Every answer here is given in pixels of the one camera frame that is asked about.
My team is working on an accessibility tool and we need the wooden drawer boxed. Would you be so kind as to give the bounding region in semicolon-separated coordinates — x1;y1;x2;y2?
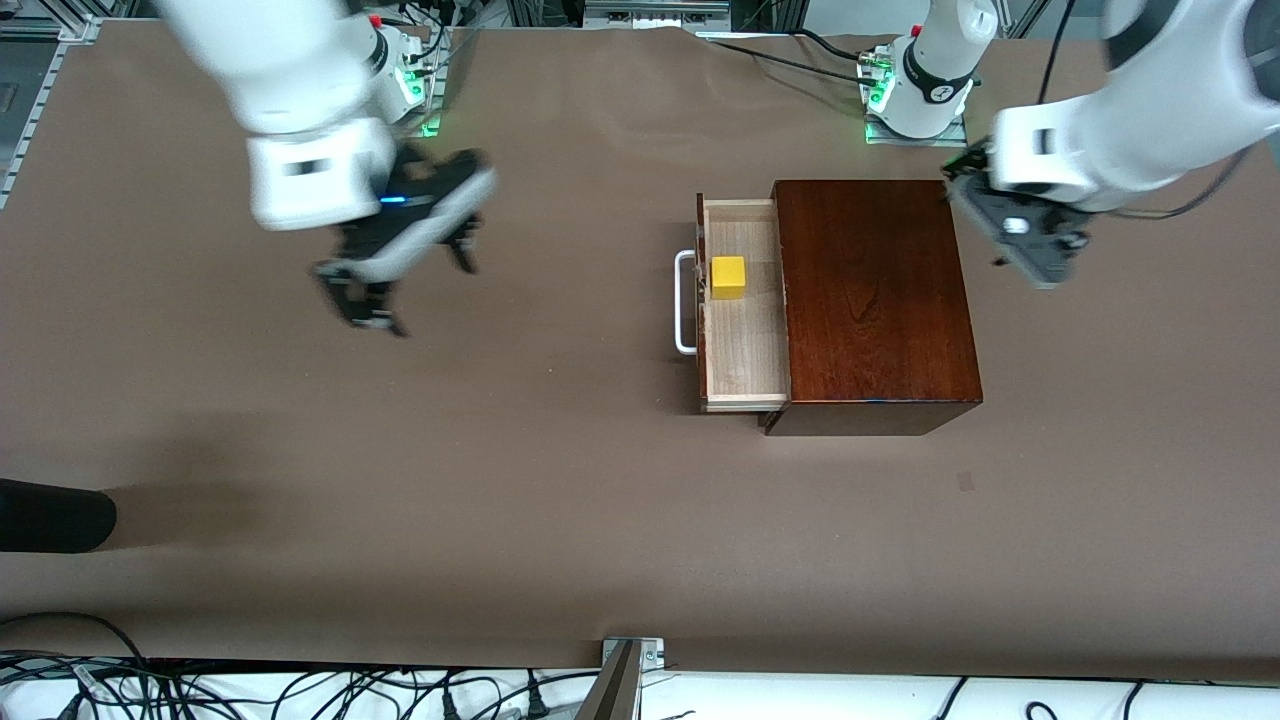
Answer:
697;192;793;413

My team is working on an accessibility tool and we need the dark brown wooden cabinet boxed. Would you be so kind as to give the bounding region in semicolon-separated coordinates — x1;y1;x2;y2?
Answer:
758;180;984;437

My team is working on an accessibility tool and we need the brown table cover sheet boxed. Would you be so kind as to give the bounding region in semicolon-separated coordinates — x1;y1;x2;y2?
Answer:
0;25;1280;673

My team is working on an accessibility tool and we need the metal equipment rack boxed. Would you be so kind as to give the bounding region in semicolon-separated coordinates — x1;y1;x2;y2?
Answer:
500;0;801;33

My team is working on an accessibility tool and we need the black ribbed cylinder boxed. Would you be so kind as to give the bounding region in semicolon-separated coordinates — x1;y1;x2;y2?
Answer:
0;478;118;554

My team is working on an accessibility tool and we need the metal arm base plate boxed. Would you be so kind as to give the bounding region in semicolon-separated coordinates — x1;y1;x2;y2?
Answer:
865;110;969;148
335;60;446;138

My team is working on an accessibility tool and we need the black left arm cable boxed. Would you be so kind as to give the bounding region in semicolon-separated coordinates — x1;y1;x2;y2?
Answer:
1038;0;1251;221

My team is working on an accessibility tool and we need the short black cable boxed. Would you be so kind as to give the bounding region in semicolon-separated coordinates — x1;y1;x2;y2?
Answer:
795;28;871;61

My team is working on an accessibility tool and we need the long black cable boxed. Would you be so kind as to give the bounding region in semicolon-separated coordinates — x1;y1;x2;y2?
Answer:
700;35;881;77

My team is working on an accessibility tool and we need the aluminium extrusion rail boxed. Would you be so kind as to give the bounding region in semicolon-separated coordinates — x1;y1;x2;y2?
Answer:
0;15;101;211

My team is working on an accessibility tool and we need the silver metal bracket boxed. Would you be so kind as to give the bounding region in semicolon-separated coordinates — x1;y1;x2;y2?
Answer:
600;636;666;673

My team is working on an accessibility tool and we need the dark metal mounting post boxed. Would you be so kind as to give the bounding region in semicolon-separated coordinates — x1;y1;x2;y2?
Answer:
575;642;641;720

